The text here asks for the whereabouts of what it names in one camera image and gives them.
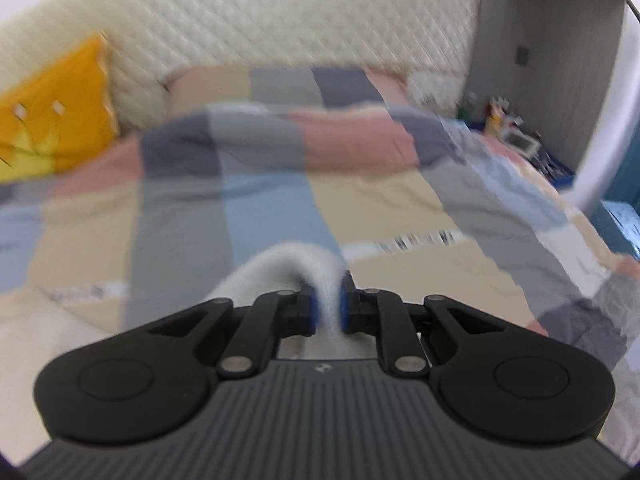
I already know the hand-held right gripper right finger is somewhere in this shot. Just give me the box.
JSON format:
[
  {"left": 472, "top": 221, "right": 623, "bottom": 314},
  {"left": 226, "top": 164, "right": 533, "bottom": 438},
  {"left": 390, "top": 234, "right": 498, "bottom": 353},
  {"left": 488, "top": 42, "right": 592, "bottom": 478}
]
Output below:
[{"left": 339, "top": 271, "right": 508, "bottom": 381}]

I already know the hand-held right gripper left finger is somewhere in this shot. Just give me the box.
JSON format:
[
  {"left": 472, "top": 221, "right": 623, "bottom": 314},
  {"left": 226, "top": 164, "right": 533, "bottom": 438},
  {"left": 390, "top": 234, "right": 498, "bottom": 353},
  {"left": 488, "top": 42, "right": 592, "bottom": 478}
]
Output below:
[{"left": 146, "top": 282, "right": 317, "bottom": 381}]

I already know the cream striped knit sweater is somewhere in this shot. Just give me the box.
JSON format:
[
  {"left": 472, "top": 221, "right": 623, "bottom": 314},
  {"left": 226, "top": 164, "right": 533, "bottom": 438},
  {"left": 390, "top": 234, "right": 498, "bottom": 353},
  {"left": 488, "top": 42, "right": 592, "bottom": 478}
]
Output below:
[{"left": 0, "top": 242, "right": 353, "bottom": 466}]

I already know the patchwork quilt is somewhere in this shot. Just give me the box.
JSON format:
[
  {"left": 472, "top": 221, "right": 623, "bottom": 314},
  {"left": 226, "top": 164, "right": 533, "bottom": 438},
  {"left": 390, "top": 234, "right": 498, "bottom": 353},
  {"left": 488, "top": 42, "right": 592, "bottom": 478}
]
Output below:
[{"left": 0, "top": 102, "right": 640, "bottom": 466}]

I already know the patchwork pillow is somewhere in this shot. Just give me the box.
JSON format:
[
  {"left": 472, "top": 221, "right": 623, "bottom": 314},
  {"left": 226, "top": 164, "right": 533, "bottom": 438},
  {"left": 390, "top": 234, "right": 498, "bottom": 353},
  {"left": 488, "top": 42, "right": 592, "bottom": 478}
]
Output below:
[{"left": 165, "top": 64, "right": 408, "bottom": 113}]

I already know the white fuzzy pillow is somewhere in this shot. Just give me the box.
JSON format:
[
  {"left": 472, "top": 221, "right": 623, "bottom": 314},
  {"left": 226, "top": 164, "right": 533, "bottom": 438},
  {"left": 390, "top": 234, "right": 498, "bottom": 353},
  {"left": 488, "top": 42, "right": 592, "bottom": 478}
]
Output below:
[{"left": 405, "top": 71, "right": 463, "bottom": 117}]

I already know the cluster of small bottles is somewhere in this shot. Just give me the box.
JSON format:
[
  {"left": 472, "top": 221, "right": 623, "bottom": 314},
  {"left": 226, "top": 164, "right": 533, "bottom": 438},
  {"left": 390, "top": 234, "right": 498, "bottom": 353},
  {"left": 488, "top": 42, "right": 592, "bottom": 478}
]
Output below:
[{"left": 457, "top": 91, "right": 521, "bottom": 136}]

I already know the blue tray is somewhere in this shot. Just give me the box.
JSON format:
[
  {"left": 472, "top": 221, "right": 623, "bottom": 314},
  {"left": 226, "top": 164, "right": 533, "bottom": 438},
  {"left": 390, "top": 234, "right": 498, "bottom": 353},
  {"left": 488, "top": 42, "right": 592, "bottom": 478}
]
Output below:
[{"left": 535, "top": 152, "right": 576, "bottom": 183}]

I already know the light blue cloth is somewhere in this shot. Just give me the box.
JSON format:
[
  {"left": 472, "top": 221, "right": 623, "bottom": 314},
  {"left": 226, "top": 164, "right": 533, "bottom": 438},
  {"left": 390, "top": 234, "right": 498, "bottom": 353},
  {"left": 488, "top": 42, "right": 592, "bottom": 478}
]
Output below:
[{"left": 592, "top": 200, "right": 640, "bottom": 261}]

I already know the white wardrobe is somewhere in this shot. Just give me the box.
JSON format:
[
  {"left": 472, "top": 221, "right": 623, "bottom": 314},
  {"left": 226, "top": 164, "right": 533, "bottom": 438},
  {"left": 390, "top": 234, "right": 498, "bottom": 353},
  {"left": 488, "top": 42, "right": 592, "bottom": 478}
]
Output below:
[{"left": 572, "top": 0, "right": 640, "bottom": 213}]

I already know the cream quilted headboard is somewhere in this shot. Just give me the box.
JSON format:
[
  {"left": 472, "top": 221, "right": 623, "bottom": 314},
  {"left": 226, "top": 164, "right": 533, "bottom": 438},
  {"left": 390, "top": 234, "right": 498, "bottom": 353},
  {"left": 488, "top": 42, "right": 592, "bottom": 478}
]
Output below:
[{"left": 0, "top": 0, "right": 481, "bottom": 131}]

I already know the blue curtain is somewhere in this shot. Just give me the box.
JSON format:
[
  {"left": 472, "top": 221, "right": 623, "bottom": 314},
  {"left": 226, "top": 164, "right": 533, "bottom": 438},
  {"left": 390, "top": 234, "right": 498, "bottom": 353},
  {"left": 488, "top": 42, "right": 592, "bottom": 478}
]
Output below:
[{"left": 607, "top": 125, "right": 640, "bottom": 206}]

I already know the yellow crown pillow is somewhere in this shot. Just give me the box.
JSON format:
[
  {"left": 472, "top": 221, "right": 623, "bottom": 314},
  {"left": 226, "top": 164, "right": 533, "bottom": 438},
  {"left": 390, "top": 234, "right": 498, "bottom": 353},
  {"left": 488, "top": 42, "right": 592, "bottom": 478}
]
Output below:
[{"left": 0, "top": 32, "right": 121, "bottom": 183}]

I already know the white picture frame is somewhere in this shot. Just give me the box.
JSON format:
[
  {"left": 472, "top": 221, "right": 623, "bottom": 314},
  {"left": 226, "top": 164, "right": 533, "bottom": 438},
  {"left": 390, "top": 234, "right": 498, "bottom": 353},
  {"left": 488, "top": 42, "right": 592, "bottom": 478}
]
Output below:
[{"left": 502, "top": 130, "right": 541, "bottom": 157}]

